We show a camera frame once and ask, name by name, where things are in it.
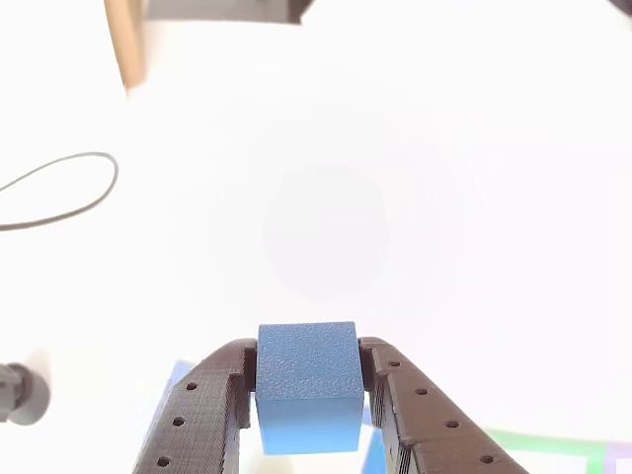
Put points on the small blue cube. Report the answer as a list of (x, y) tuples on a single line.
[(306, 360)]

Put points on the blue tape square outline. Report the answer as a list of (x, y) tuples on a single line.
[(375, 444)]

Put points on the green tape square outline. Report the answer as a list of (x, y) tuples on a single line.
[(543, 442)]

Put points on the black tripod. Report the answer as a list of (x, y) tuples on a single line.
[(24, 395)]

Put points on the purple tape square outline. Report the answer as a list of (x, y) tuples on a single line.
[(619, 459)]

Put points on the wooden furniture leg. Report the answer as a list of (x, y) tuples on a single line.
[(128, 44)]

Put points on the grey furniture panel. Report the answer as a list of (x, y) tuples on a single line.
[(222, 10)]

